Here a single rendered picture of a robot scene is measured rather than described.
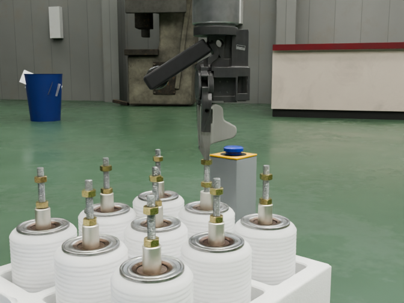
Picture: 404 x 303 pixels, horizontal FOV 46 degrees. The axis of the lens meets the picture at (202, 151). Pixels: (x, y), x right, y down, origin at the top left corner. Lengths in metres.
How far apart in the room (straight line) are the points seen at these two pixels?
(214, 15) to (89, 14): 8.54
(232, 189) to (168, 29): 6.48
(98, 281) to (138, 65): 6.85
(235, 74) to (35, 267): 0.41
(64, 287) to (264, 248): 0.28
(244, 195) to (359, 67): 4.55
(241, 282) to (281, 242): 0.11
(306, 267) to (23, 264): 0.42
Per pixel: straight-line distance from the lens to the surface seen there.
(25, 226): 0.75
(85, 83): 9.27
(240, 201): 0.95
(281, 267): 0.72
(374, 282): 1.20
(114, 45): 8.65
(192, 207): 0.80
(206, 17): 0.75
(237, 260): 0.62
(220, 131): 0.76
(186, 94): 7.29
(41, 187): 0.73
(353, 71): 5.44
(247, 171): 0.96
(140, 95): 7.41
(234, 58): 0.76
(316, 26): 8.03
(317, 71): 5.45
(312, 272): 0.75
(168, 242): 0.69
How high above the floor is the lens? 0.47
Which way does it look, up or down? 9 degrees down
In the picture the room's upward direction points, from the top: straight up
